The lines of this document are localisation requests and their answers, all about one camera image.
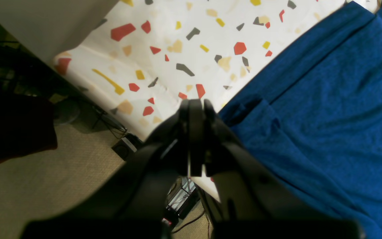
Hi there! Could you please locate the blue t-shirt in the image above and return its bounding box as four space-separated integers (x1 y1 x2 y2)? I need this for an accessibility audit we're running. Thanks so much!
219 2 382 239

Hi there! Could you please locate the grey power adapter box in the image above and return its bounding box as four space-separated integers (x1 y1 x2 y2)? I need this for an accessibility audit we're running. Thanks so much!
111 134 144 161

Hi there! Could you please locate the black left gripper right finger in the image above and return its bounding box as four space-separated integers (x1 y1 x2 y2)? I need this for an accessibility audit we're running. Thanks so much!
190 99 365 239

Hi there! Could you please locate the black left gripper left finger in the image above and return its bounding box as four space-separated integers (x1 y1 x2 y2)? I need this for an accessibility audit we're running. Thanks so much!
21 100 191 239

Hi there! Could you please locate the terrazzo patterned tablecloth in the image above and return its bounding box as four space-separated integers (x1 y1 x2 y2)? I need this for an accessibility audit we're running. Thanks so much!
53 0 380 203

